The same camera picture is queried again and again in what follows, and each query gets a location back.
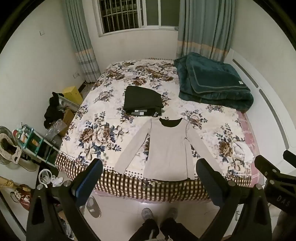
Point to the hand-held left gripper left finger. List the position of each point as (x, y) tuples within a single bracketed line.
[(89, 183)]

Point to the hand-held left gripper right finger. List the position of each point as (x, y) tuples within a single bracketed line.
[(208, 185)]

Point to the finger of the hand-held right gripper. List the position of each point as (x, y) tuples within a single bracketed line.
[(267, 166), (291, 158)]

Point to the beige long-sleeve shirt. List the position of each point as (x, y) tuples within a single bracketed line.
[(168, 148)]

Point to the pile of black clothes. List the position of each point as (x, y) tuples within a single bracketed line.
[(52, 113)]

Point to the folded black clothes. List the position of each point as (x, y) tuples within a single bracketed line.
[(141, 97)]

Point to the grey slipper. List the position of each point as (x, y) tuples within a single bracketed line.
[(93, 207)]

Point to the white crumpled cloth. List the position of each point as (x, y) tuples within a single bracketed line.
[(242, 150)]

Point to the white waste bin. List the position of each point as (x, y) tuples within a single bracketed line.
[(45, 177)]

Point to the person's right shoe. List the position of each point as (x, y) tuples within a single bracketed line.
[(173, 213)]

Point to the person's shoe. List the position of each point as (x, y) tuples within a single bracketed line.
[(173, 213), (147, 213)]

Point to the person's right leg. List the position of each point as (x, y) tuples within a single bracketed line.
[(175, 230)]

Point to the person's leg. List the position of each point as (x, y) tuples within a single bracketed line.
[(145, 231), (175, 230)]

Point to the clear plastic bag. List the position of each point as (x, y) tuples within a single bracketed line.
[(55, 129)]

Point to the person's left shoe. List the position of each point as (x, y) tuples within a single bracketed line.
[(147, 213)]

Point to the teal storage rack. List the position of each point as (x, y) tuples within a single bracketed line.
[(34, 143)]

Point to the cardboard box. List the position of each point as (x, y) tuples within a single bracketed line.
[(67, 118)]

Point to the red printed bag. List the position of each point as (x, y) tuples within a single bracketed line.
[(22, 197)]

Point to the bed with floral sheet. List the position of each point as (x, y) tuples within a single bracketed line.
[(104, 115)]

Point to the person's left leg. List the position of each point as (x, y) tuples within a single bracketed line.
[(145, 231)]

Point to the white plastic appliance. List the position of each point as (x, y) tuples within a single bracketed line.
[(69, 104)]

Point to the white headboard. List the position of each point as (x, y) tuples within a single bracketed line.
[(266, 76)]

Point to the standing fan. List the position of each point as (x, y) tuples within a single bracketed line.
[(9, 150)]

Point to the yellow box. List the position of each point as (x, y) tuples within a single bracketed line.
[(71, 93)]

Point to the dark green quilt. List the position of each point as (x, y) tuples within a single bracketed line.
[(208, 81)]

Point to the grey-green striped curtain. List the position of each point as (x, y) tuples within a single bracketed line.
[(81, 41), (203, 27)]

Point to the window with metal bars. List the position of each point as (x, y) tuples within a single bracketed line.
[(129, 14)]

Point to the white wall socket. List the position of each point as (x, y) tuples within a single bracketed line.
[(76, 75)]

